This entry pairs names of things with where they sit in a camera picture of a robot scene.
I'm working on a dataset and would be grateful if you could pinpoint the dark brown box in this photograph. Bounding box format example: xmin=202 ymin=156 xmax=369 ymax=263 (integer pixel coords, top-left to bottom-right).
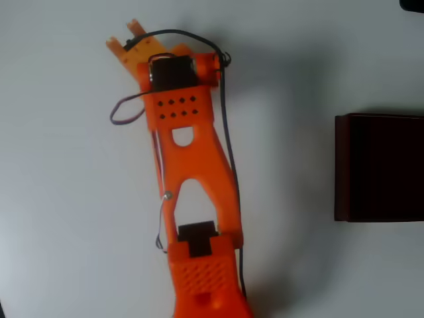
xmin=334 ymin=113 xmax=424 ymax=223

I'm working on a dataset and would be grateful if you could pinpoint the black object at edge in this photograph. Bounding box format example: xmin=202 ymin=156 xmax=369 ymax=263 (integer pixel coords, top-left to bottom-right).
xmin=399 ymin=0 xmax=424 ymax=14

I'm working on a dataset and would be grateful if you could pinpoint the thin servo wire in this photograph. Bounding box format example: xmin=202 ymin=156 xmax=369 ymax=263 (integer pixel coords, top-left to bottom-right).
xmin=154 ymin=191 xmax=174 ymax=254

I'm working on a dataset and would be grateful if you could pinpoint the purple servo wire loop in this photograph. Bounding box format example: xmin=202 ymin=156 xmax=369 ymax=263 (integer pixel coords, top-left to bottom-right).
xmin=109 ymin=92 xmax=147 ymax=126

